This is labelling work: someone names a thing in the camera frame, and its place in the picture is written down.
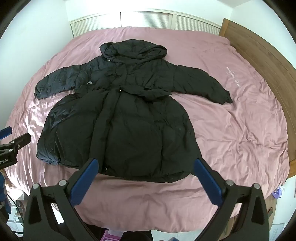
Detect purple cloth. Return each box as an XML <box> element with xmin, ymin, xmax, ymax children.
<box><xmin>272</xmin><ymin>185</ymin><xmax>285</xmax><ymax>199</ymax></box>

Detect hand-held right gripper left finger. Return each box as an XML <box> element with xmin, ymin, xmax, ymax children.
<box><xmin>23</xmin><ymin>159</ymin><xmax>109</xmax><ymax>241</ymax></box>

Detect white louvered wardrobe doors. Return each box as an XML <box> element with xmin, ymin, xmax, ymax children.
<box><xmin>69</xmin><ymin>11</ymin><xmax>223</xmax><ymax>37</ymax></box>

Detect purple plastic box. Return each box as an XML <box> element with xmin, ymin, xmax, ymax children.
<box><xmin>102</xmin><ymin>229</ymin><xmax>123</xmax><ymax>241</ymax></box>

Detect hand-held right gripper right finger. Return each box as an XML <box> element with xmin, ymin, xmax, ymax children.
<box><xmin>193</xmin><ymin>158</ymin><xmax>270</xmax><ymax>241</ymax></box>

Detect wooden headboard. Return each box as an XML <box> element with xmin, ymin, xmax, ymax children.
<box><xmin>218</xmin><ymin>18</ymin><xmax>296</xmax><ymax>160</ymax></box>

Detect pink bedspread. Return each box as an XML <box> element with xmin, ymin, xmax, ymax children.
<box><xmin>5</xmin><ymin>28</ymin><xmax>290</xmax><ymax>232</ymax></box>

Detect black hooded puffer coat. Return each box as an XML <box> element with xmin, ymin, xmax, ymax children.
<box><xmin>34</xmin><ymin>39</ymin><xmax>233</xmax><ymax>183</ymax></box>

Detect blue cloth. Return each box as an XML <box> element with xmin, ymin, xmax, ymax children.
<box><xmin>0</xmin><ymin>171</ymin><xmax>11</xmax><ymax>214</ymax></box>

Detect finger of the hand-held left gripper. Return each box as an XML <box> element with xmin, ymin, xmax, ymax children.
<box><xmin>0</xmin><ymin>126</ymin><xmax>13</xmax><ymax>140</ymax></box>
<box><xmin>8</xmin><ymin>133</ymin><xmax>32</xmax><ymax>149</ymax></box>

